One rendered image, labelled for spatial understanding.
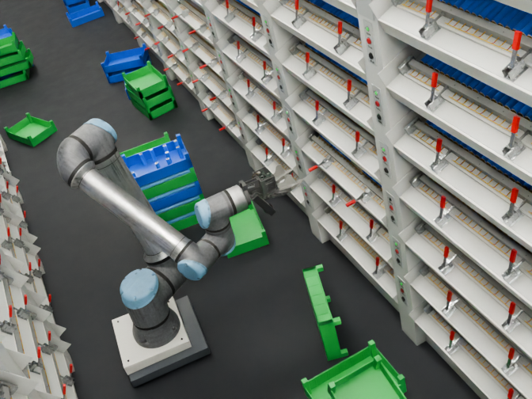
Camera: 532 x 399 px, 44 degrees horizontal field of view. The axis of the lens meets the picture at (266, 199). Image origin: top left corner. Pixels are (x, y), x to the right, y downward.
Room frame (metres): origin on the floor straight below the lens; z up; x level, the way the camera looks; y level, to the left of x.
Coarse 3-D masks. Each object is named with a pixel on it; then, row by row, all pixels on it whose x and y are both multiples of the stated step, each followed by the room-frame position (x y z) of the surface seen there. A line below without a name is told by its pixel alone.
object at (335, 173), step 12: (312, 132) 2.17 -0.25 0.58; (300, 144) 2.17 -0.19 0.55; (312, 144) 2.15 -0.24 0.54; (312, 156) 2.09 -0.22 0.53; (324, 168) 2.00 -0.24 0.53; (336, 168) 1.96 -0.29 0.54; (360, 168) 1.89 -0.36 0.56; (336, 180) 1.90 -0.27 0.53; (348, 180) 1.87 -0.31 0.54; (348, 192) 1.83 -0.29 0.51; (360, 192) 1.79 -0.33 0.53; (360, 204) 1.78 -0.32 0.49; (372, 204) 1.71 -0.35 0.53; (384, 204) 1.68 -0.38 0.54; (384, 216) 1.59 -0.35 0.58
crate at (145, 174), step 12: (168, 144) 2.75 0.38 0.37; (180, 144) 2.75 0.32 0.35; (132, 156) 2.73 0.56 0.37; (144, 156) 2.73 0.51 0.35; (156, 156) 2.74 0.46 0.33; (132, 168) 2.70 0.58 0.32; (144, 168) 2.67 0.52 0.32; (156, 168) 2.64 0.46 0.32; (168, 168) 2.55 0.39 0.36; (180, 168) 2.56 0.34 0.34; (144, 180) 2.53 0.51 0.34
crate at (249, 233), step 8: (248, 208) 2.56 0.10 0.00; (232, 216) 2.53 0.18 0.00; (240, 216) 2.51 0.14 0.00; (248, 216) 2.50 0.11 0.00; (256, 216) 2.46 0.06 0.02; (232, 224) 2.47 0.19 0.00; (240, 224) 2.46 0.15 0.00; (248, 224) 2.44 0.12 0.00; (256, 224) 2.42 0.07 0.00; (240, 232) 2.40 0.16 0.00; (248, 232) 2.38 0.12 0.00; (256, 232) 2.36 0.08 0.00; (264, 232) 2.26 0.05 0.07; (240, 240) 2.34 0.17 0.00; (248, 240) 2.33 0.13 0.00; (256, 240) 2.26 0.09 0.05; (264, 240) 2.26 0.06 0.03; (240, 248) 2.25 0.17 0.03; (248, 248) 2.26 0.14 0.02; (256, 248) 2.26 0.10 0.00; (232, 256) 2.25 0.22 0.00
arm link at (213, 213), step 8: (224, 192) 1.76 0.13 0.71; (208, 200) 1.74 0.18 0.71; (216, 200) 1.74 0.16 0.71; (224, 200) 1.73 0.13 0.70; (232, 200) 1.73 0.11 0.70; (200, 208) 1.72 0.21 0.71; (208, 208) 1.71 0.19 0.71; (216, 208) 1.71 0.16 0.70; (224, 208) 1.72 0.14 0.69; (232, 208) 1.72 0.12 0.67; (200, 216) 1.70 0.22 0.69; (208, 216) 1.70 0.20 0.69; (216, 216) 1.70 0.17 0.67; (224, 216) 1.71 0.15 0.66; (200, 224) 1.72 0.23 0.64; (208, 224) 1.69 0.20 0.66; (216, 224) 1.70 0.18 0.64; (224, 224) 1.71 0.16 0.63
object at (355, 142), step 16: (304, 96) 2.16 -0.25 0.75; (320, 96) 2.10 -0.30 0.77; (304, 112) 2.10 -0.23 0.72; (320, 112) 2.04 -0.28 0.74; (336, 112) 1.96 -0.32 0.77; (320, 128) 1.97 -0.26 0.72; (336, 128) 1.92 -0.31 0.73; (352, 128) 1.85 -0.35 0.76; (336, 144) 1.85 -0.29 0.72; (352, 144) 1.81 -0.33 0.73; (368, 144) 1.76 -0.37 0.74; (352, 160) 1.77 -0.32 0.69; (368, 160) 1.70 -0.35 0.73
